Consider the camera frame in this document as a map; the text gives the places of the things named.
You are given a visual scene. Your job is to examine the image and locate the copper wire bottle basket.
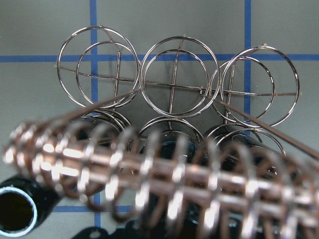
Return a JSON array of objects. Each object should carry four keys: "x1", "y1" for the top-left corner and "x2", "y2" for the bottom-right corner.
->
[{"x1": 0, "y1": 25, "x2": 319, "y2": 239}]

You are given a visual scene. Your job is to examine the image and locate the dark wine bottle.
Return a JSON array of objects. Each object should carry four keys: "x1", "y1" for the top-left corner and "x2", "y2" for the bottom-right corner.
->
[
  {"x1": 137, "y1": 130, "x2": 207, "y2": 239},
  {"x1": 0, "y1": 117, "x2": 119, "y2": 238},
  {"x1": 201, "y1": 124, "x2": 292, "y2": 198}
]

